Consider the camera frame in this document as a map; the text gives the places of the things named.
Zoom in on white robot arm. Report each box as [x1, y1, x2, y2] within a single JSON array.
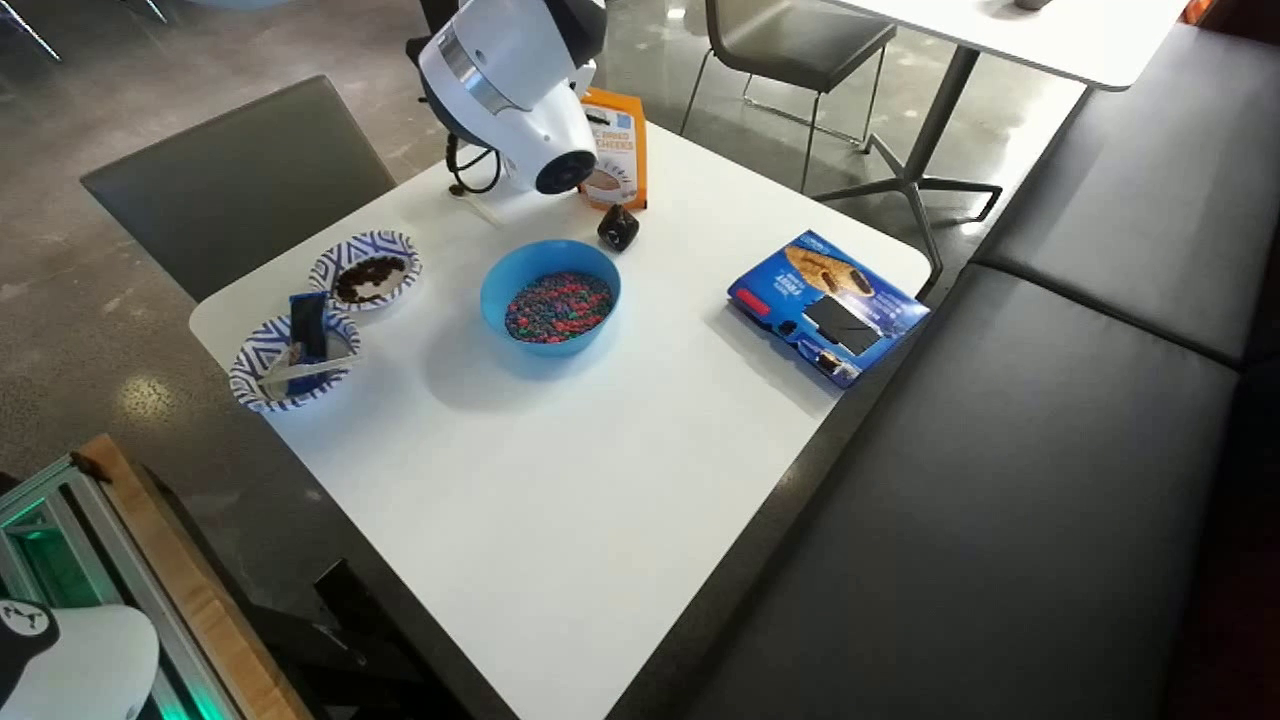
[[411, 0, 606, 196]]

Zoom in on blue bowl of candy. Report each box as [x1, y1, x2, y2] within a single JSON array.
[[480, 241, 623, 354]]

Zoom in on small black round object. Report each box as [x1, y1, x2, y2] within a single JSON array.
[[594, 205, 641, 250]]

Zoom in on blue cookie box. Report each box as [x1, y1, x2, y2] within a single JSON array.
[[729, 232, 929, 389]]

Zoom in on orange snack pouch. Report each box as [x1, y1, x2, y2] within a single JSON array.
[[580, 89, 646, 213]]

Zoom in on patterned plate with coffee beans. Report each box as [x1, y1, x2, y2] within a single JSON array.
[[308, 232, 419, 310]]

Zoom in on dark blue packet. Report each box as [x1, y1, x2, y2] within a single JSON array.
[[286, 291, 328, 394]]

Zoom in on black chair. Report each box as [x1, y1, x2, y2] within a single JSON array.
[[699, 0, 896, 142]]

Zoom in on patterned plate with packet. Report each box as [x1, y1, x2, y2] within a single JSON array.
[[227, 310, 359, 410]]

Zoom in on dark bench seat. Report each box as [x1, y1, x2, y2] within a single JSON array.
[[667, 24, 1280, 720]]

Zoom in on white cafe table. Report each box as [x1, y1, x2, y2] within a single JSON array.
[[824, 0, 1187, 232]]

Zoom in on wooden edged metal cart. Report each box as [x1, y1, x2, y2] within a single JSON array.
[[0, 435, 311, 720]]

